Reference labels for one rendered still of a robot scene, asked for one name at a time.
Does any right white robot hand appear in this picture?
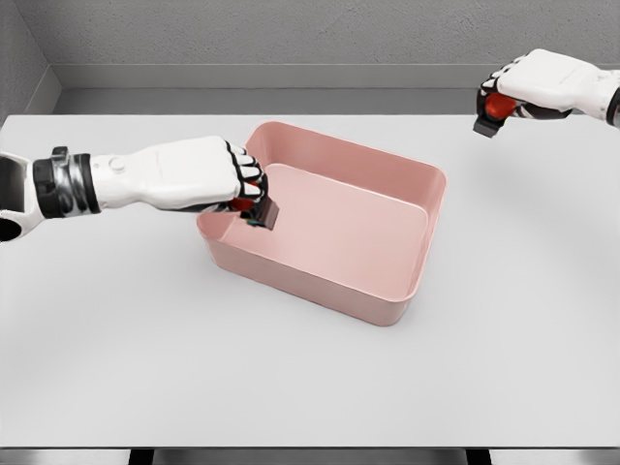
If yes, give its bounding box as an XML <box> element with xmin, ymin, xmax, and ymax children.
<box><xmin>476</xmin><ymin>48</ymin><xmax>593</xmax><ymax>123</ymax></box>

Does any red black industrial switch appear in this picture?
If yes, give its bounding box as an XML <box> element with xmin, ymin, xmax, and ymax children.
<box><xmin>230</xmin><ymin>196</ymin><xmax>282</xmax><ymax>232</ymax></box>
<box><xmin>472</xmin><ymin>93</ymin><xmax>517</xmax><ymax>140</ymax></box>

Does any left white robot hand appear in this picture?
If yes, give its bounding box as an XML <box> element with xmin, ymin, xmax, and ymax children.
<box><xmin>143</xmin><ymin>136</ymin><xmax>269</xmax><ymax>215</ymax></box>

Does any pink rectangular plastic basket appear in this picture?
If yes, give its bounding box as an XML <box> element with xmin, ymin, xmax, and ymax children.
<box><xmin>196</xmin><ymin>120</ymin><xmax>448</xmax><ymax>329</ymax></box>

